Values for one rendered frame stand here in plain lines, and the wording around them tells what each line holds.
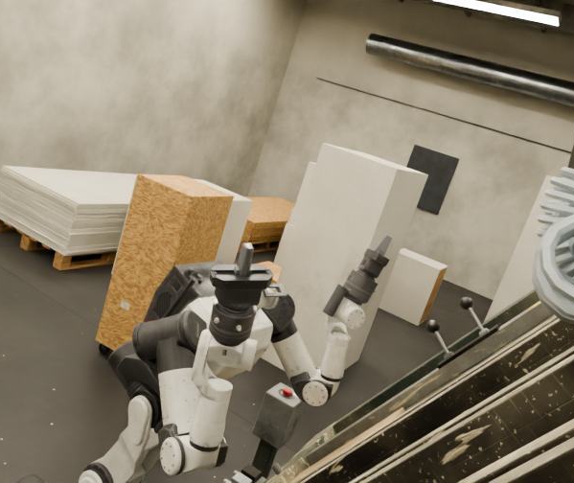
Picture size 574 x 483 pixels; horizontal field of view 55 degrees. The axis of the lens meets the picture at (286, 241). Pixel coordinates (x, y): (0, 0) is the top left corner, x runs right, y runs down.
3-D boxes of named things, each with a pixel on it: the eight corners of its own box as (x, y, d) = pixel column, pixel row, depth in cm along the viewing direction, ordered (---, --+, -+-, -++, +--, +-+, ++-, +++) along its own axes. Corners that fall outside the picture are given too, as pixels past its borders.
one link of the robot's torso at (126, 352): (98, 366, 173) (126, 330, 166) (129, 357, 184) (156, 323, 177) (146, 442, 163) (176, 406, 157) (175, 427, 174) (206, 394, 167)
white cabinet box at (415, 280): (384, 299, 718) (404, 247, 702) (426, 318, 695) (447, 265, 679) (373, 305, 678) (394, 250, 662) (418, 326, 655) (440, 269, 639)
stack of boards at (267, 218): (271, 220, 972) (279, 196, 962) (322, 242, 930) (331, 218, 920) (183, 225, 755) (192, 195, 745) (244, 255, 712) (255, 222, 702)
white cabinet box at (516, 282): (468, 366, 574) (549, 177, 529) (525, 394, 551) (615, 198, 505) (457, 383, 521) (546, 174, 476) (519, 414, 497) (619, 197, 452)
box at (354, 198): (302, 331, 526) (364, 152, 487) (358, 359, 501) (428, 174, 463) (253, 353, 446) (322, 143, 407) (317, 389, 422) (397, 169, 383)
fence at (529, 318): (318, 461, 180) (311, 450, 181) (582, 291, 143) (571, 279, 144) (312, 468, 175) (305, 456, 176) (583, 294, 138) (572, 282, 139)
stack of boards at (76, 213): (160, 220, 742) (172, 175, 728) (221, 250, 699) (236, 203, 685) (-13, 228, 524) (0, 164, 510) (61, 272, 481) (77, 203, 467)
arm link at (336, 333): (362, 305, 165) (353, 347, 168) (347, 294, 173) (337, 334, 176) (343, 304, 163) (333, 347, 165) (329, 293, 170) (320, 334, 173)
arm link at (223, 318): (205, 259, 109) (196, 307, 115) (217, 287, 102) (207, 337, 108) (265, 259, 114) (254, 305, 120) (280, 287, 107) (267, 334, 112)
